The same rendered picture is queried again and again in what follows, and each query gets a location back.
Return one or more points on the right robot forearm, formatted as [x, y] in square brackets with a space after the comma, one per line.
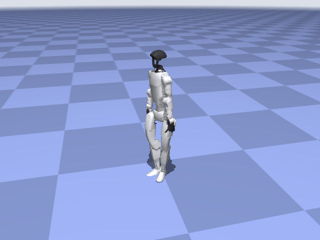
[149, 104]

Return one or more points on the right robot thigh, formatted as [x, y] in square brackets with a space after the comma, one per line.
[150, 130]

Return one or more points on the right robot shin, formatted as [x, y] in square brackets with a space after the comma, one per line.
[155, 153]

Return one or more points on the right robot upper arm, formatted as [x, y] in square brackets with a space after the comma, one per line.
[149, 90]

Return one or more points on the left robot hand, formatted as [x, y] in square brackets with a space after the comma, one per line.
[170, 127]

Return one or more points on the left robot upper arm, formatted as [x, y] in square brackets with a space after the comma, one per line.
[166, 80]

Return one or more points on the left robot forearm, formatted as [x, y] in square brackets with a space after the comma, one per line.
[169, 111]

